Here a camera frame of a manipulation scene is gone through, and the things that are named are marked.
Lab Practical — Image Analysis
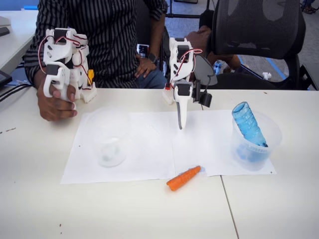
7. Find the orange carrot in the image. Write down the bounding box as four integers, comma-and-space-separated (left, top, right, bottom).
166, 165, 201, 192

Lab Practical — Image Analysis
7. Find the person right forearm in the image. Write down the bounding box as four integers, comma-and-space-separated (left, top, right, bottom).
23, 47, 48, 92

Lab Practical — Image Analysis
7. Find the blue plastic bottle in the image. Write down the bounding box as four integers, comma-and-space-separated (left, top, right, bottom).
231, 101, 269, 148

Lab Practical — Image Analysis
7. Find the black stand bar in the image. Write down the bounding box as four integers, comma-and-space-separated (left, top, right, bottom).
164, 0, 202, 19

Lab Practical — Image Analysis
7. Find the white paper sheet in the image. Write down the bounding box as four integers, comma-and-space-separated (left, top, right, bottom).
60, 112, 176, 185
171, 109, 277, 177

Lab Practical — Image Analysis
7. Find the person left hand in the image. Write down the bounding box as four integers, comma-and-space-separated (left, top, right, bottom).
135, 56, 157, 81

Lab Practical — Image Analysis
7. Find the person in brown shirt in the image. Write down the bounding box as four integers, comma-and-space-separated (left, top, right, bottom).
183, 9, 242, 74

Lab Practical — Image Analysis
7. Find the smartphone with lit screen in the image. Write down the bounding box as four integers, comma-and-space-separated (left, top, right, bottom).
137, 44, 150, 59

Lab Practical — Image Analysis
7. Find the person in striped shirt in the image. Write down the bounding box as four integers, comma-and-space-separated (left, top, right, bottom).
23, 0, 169, 89

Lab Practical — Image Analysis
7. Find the white leader arm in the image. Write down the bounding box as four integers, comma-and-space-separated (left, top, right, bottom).
39, 27, 98, 104

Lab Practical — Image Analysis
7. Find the dark tablet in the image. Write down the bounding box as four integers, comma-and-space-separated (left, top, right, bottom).
0, 70, 12, 91

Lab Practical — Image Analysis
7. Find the person right hand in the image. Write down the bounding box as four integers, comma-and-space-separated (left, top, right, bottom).
36, 74, 78, 122

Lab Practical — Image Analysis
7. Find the black cable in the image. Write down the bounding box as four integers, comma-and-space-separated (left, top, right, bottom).
0, 86, 33, 103
0, 83, 32, 98

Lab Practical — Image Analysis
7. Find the black mesh office chair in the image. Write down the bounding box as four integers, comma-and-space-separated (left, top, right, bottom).
194, 0, 319, 91

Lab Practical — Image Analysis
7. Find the small blue electronics board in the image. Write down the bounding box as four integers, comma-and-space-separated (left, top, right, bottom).
213, 61, 226, 75

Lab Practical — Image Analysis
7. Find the person left forearm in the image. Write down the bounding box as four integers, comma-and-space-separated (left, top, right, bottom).
148, 13, 165, 58

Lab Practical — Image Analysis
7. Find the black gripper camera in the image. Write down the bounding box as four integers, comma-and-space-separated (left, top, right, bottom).
191, 79, 213, 109

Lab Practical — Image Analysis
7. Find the clear plastic container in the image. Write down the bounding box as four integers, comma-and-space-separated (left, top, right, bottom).
230, 111, 283, 172
83, 107, 130, 168

